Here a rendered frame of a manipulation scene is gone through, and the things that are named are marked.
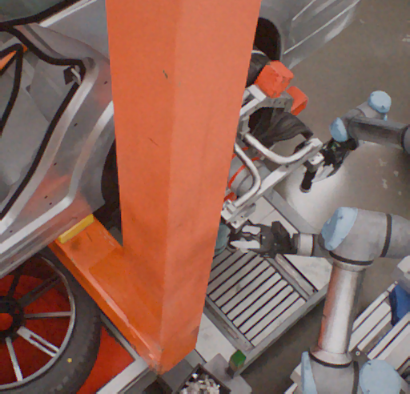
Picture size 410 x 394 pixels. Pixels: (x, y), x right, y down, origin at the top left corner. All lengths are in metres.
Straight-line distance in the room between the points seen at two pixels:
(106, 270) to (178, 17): 1.63
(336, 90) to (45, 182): 1.95
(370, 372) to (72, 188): 1.02
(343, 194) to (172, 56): 2.57
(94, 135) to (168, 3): 1.28
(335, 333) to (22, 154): 1.06
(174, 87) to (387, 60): 2.99
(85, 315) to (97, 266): 0.23
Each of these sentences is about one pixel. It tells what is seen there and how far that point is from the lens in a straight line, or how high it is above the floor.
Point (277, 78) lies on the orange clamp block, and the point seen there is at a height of 1.15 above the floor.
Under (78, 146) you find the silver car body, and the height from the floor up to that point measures 1.15.
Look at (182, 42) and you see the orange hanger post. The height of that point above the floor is 2.27.
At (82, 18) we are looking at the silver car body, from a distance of 1.84.
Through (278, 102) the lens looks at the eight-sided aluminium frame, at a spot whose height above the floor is 1.03.
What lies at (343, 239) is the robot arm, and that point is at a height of 1.30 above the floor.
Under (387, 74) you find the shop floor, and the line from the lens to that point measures 3.99.
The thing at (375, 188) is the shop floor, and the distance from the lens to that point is 3.62.
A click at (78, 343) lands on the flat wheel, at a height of 0.50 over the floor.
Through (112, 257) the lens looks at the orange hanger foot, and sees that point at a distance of 2.57.
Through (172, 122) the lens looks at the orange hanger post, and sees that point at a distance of 1.19.
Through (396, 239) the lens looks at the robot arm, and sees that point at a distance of 2.02.
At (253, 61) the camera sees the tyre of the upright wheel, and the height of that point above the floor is 1.14.
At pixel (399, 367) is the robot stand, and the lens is 2.58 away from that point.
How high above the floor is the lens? 3.08
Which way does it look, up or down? 62 degrees down
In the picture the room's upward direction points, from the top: 8 degrees clockwise
